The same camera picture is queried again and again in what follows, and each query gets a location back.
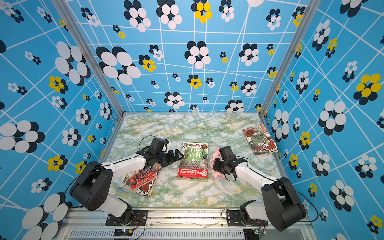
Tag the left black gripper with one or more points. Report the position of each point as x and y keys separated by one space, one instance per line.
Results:
x=173 y=158

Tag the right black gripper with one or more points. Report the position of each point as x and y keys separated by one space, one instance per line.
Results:
x=215 y=166

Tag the green red dinosaur book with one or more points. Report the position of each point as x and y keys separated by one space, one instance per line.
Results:
x=195 y=163

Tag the red manga book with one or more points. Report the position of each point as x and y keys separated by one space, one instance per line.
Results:
x=141 y=177

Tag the red brown illustrated book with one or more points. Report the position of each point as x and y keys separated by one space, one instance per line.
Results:
x=260 y=140

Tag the grey teal warrior book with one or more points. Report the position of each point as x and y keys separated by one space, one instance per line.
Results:
x=145 y=190

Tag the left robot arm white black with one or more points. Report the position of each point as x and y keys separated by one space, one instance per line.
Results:
x=91 y=188

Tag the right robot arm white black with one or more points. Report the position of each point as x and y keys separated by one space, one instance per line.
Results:
x=282 y=206

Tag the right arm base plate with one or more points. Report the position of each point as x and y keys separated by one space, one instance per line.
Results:
x=234 y=219

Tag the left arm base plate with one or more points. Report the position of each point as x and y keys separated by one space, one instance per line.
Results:
x=135 y=217

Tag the aluminium front rail frame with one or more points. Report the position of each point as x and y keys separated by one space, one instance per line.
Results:
x=175 y=224

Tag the left aluminium corner post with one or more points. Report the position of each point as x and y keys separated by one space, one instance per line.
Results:
x=81 y=42

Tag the aluminium corner post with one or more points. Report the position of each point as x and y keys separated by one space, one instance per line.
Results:
x=288 y=57
x=81 y=42

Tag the right aluminium corner post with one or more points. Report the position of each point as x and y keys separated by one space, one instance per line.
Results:
x=288 y=57

